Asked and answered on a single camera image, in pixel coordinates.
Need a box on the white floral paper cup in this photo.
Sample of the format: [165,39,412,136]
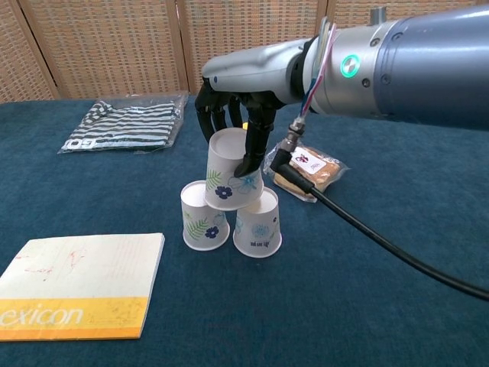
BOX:
[204,128,265,212]
[232,187,283,258]
[180,180,231,252]

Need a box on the woven wicker screen panel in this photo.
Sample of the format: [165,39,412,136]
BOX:
[175,0,329,93]
[316,0,489,39]
[17,0,190,101]
[0,0,60,103]

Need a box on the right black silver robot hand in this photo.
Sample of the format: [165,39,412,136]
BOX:
[194,37,306,179]

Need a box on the blue carpet table mat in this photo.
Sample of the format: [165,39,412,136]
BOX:
[0,99,489,367]

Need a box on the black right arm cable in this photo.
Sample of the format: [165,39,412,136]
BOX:
[269,114,489,301]

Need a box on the striped shirt in plastic bag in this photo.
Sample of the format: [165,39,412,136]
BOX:
[57,91,189,156]

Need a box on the wrapped bread snack pack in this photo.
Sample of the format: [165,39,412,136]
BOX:
[263,143,351,203]

